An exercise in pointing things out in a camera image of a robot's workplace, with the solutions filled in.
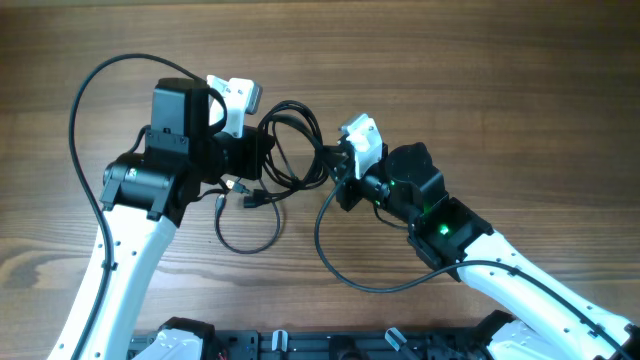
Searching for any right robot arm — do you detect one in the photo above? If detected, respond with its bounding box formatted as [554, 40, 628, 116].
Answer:
[316, 143, 639, 359]

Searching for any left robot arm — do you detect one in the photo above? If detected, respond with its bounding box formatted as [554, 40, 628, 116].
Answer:
[50, 75, 273, 359]

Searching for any left camera black cable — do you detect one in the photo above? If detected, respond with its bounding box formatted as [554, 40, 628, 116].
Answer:
[68, 53, 209, 360]

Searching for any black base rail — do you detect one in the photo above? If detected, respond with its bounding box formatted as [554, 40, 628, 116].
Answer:
[127, 327, 494, 360]

